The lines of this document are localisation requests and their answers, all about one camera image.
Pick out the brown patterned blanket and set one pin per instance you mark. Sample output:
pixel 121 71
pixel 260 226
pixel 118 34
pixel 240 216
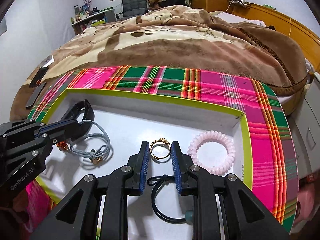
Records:
pixel 175 42

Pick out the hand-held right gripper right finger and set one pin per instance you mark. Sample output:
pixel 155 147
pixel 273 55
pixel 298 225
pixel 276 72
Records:
pixel 176 167

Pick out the white shelf unit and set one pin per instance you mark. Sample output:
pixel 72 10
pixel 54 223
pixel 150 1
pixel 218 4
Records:
pixel 102 15

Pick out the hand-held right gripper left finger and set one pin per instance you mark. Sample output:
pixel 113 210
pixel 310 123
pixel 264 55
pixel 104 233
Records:
pixel 143 167

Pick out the grey padded chair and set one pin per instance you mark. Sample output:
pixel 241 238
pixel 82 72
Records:
pixel 133 3

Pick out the group of bottles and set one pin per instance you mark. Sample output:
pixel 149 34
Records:
pixel 82 11

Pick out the black wrist band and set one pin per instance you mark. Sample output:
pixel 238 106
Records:
pixel 88 115

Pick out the power strip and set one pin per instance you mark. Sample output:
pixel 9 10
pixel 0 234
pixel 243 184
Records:
pixel 238 1

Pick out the brown teddy bear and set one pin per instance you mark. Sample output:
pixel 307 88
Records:
pixel 153 0

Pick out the dark phone with charm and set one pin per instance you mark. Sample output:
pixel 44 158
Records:
pixel 38 77

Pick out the wooden headboard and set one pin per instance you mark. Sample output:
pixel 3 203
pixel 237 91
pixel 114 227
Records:
pixel 287 22

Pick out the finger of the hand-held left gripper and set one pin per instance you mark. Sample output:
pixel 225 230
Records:
pixel 58 127
pixel 48 145

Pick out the white card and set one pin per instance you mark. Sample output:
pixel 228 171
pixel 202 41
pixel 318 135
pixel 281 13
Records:
pixel 47 61

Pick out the yellow-green cardboard box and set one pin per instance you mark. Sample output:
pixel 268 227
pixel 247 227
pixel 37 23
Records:
pixel 175 120

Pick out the white nightstand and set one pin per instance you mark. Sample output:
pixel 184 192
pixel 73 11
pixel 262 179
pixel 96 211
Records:
pixel 310 120

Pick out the pink green plaid cloth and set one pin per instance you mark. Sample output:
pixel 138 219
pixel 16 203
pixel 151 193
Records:
pixel 225 92

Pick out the white pillow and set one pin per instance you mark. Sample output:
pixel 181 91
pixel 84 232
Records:
pixel 237 18

